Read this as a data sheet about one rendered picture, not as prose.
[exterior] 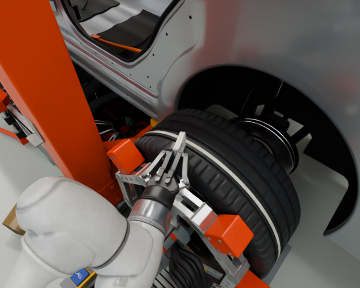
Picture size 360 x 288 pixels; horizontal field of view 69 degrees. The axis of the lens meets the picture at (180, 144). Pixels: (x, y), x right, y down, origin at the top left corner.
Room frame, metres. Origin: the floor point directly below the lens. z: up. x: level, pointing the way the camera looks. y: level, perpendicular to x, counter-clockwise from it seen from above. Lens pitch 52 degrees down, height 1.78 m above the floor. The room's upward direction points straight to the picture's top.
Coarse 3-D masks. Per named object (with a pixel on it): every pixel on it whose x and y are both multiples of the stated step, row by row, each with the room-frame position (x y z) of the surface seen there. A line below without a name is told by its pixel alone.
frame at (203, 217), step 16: (128, 176) 0.43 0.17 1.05; (128, 192) 0.48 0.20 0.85; (176, 208) 0.30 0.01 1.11; (208, 208) 0.29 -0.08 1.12; (192, 224) 0.25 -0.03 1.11; (208, 224) 0.25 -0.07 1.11; (224, 256) 0.19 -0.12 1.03; (240, 256) 0.20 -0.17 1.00; (224, 272) 0.21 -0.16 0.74; (240, 272) 0.16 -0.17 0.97
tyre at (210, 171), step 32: (160, 128) 0.59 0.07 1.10; (192, 128) 0.54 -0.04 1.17; (224, 128) 0.53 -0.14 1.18; (192, 160) 0.41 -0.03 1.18; (224, 160) 0.42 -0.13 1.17; (256, 160) 0.42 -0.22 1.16; (224, 192) 0.32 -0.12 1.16; (256, 192) 0.34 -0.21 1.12; (288, 192) 0.36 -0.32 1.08; (256, 224) 0.26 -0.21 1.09; (288, 224) 0.30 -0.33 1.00; (256, 256) 0.20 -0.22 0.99
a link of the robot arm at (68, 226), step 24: (24, 192) 0.19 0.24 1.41; (48, 192) 0.18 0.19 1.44; (72, 192) 0.19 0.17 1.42; (96, 192) 0.21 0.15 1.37; (24, 216) 0.15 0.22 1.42; (48, 216) 0.15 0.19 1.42; (72, 216) 0.15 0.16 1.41; (96, 216) 0.16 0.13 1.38; (120, 216) 0.18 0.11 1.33; (24, 240) 0.13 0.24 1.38; (48, 240) 0.12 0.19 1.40; (72, 240) 0.12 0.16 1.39; (96, 240) 0.13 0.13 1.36; (120, 240) 0.14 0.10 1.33; (24, 264) 0.10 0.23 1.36; (48, 264) 0.09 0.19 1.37; (72, 264) 0.10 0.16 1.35; (96, 264) 0.11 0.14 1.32
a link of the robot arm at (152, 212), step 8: (144, 200) 0.25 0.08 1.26; (152, 200) 0.25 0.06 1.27; (136, 208) 0.23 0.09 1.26; (144, 208) 0.23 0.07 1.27; (152, 208) 0.23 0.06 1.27; (160, 208) 0.23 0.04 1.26; (136, 216) 0.21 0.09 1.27; (144, 216) 0.21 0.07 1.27; (152, 216) 0.21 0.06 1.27; (160, 216) 0.21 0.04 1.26; (168, 216) 0.22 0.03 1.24; (152, 224) 0.19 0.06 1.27; (160, 224) 0.20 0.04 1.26; (168, 224) 0.21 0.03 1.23
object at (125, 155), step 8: (120, 144) 0.52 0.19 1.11; (128, 144) 0.51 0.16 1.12; (112, 152) 0.47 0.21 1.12; (120, 152) 0.48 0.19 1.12; (128, 152) 0.49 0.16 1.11; (136, 152) 0.50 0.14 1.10; (112, 160) 0.48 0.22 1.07; (120, 160) 0.46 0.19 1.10; (128, 160) 0.47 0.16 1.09; (136, 160) 0.47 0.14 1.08; (144, 160) 0.48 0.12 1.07; (120, 168) 0.46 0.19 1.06; (128, 168) 0.45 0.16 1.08; (136, 168) 0.45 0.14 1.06
